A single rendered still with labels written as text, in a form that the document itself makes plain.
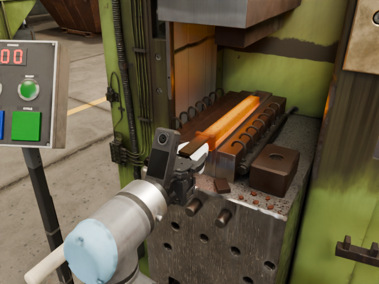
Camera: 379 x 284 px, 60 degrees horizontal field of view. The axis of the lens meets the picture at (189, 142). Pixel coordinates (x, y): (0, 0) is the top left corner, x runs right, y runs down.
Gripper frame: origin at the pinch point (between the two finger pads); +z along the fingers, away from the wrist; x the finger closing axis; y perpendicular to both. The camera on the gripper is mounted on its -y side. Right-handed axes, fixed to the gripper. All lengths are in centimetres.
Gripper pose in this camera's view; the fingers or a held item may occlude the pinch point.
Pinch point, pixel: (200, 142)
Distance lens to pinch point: 75.3
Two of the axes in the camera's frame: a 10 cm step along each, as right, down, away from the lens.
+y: 0.0, 8.7, 4.9
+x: 8.7, 2.4, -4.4
